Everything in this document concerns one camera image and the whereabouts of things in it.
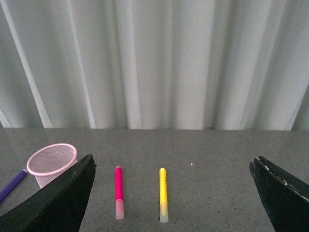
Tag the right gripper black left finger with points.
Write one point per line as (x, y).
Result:
(59, 206)

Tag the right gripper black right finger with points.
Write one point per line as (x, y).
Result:
(284, 196)

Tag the purple marker pen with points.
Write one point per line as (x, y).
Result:
(12, 184)

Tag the pink mesh pen cup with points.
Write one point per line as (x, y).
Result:
(50, 162)

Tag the pink marker pen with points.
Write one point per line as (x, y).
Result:
(119, 199)

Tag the yellow marker pen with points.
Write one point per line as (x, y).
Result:
(163, 196)

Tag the white pleated curtain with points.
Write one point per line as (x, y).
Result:
(155, 64)

